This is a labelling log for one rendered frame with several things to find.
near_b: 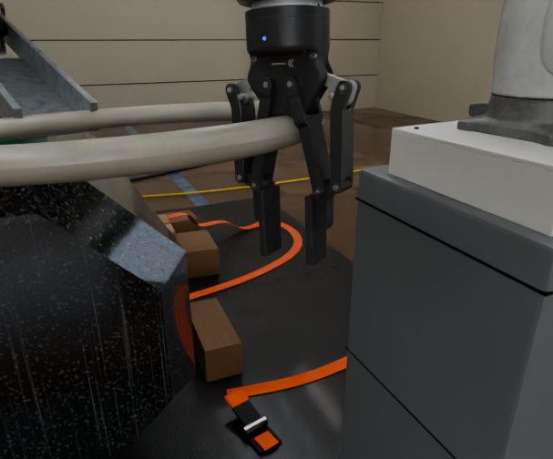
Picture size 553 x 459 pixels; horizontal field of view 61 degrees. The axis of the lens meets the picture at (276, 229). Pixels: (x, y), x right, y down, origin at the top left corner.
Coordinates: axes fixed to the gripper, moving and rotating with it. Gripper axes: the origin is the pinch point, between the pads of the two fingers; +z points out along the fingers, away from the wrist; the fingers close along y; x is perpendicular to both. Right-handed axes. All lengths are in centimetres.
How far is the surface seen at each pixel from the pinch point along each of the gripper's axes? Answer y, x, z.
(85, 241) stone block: 51, -9, 13
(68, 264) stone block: 53, -7, 17
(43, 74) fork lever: 63, -15, -16
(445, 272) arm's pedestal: -8.6, -29.0, 14.2
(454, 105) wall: 128, -597, 27
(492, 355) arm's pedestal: -17.0, -23.7, 22.8
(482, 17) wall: 101, -580, -71
